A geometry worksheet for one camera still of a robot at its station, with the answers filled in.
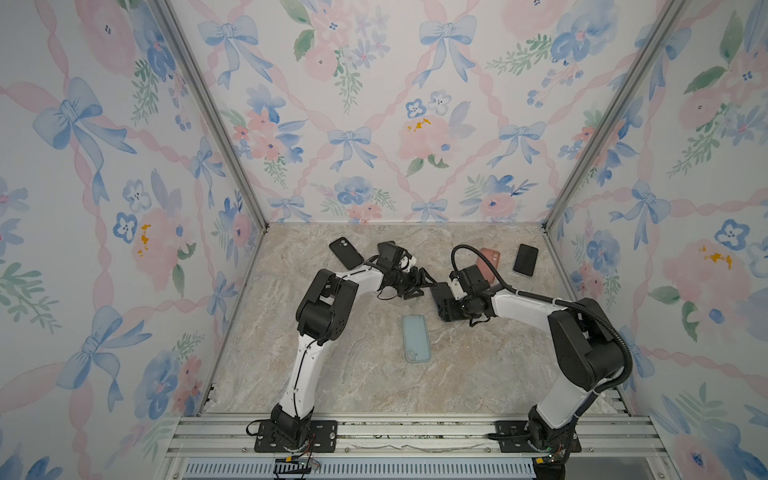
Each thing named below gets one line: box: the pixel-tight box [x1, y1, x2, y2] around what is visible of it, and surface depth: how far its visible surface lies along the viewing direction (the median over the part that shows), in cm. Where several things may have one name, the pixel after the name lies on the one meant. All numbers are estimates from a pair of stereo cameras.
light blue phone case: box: [402, 315, 431, 363], surface depth 92 cm
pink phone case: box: [476, 248, 501, 284], surface depth 111 cm
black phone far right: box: [513, 244, 539, 277], surface depth 112 cm
